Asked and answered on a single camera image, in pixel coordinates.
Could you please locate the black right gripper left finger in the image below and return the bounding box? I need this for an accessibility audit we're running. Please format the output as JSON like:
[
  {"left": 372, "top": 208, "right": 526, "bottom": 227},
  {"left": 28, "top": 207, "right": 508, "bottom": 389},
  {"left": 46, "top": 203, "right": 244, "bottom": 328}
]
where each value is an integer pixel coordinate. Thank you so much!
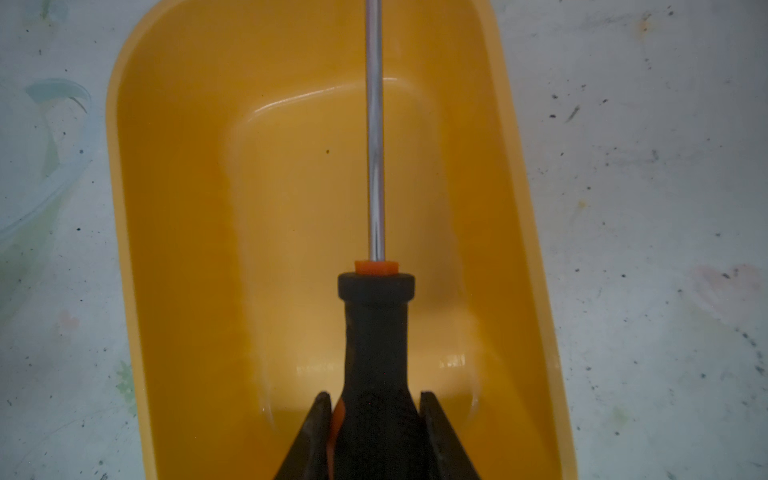
[{"left": 274, "top": 392, "right": 332, "bottom": 480}]

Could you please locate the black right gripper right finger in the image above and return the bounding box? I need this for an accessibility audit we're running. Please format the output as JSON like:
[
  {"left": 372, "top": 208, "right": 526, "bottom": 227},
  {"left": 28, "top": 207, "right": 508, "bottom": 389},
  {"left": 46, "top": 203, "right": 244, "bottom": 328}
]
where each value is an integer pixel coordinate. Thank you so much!
[{"left": 419, "top": 391, "right": 480, "bottom": 480}]

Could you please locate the black orange handled screwdriver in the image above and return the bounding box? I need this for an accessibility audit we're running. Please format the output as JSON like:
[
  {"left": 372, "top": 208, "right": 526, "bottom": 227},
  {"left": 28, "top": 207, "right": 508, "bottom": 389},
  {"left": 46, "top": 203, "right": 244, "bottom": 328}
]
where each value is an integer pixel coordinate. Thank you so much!
[{"left": 328, "top": 1, "right": 427, "bottom": 479}]

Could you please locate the yellow plastic bin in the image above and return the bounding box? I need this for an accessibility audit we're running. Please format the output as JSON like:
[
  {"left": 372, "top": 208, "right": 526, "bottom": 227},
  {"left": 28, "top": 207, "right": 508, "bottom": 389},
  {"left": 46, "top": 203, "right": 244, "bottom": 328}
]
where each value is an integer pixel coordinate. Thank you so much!
[{"left": 106, "top": 1, "right": 577, "bottom": 479}]

